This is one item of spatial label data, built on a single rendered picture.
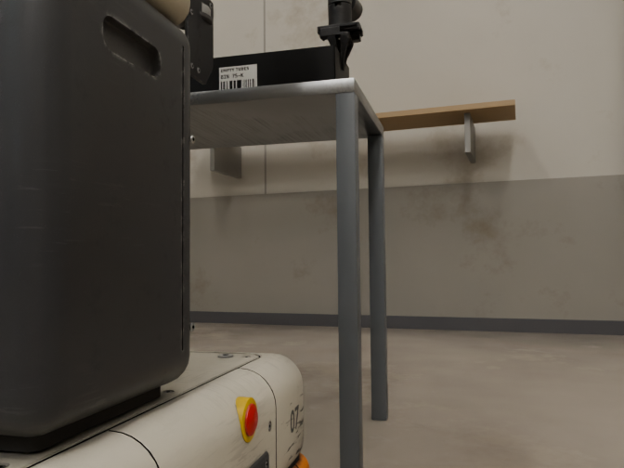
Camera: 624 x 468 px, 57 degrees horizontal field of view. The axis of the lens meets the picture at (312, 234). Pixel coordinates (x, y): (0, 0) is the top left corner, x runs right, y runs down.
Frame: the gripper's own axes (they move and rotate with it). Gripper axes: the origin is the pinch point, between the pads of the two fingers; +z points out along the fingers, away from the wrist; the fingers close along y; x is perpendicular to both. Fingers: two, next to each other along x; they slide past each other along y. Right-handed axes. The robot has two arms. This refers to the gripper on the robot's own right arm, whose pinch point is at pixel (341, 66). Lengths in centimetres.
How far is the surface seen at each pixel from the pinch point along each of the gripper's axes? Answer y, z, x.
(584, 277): -95, 64, -222
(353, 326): -5, 59, 21
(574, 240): -91, 43, -223
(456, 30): -29, -91, -234
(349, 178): -5.0, 29.7, 20.7
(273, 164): 97, -15, -244
